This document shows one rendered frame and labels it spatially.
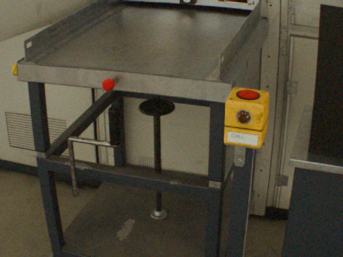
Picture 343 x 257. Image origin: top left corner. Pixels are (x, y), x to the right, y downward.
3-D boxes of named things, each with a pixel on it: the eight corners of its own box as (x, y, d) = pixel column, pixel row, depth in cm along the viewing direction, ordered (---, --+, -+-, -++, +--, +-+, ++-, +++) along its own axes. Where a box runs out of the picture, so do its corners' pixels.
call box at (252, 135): (260, 150, 112) (264, 104, 107) (223, 145, 114) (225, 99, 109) (266, 133, 118) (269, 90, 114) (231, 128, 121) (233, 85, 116)
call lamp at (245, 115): (250, 128, 109) (251, 112, 107) (233, 126, 110) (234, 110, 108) (252, 125, 110) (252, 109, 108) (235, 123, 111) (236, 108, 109)
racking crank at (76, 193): (70, 197, 159) (60, 104, 145) (75, 191, 162) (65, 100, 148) (122, 207, 155) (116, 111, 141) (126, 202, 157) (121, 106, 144)
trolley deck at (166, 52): (231, 104, 135) (232, 81, 132) (18, 81, 151) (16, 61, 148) (268, 33, 192) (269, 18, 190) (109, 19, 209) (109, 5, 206)
